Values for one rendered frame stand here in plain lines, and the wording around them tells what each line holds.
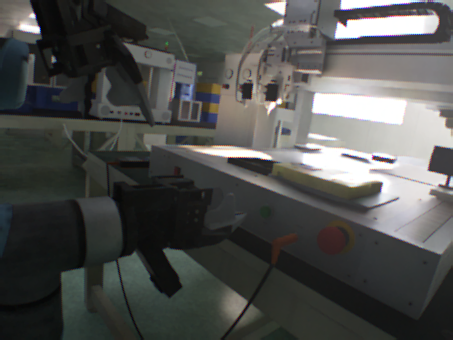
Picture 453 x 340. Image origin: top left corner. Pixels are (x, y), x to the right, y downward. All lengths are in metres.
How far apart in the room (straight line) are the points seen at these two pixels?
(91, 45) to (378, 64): 0.73
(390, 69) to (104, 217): 0.79
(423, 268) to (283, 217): 0.22
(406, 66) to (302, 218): 0.54
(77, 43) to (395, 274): 0.51
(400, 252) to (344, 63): 0.65
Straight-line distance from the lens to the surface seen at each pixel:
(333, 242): 0.44
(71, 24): 0.44
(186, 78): 3.04
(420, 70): 0.89
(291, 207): 0.51
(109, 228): 0.33
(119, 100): 0.43
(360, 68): 0.94
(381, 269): 0.46
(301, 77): 0.92
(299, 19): 0.95
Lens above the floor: 0.98
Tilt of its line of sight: 12 degrees down
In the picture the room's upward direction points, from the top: 9 degrees clockwise
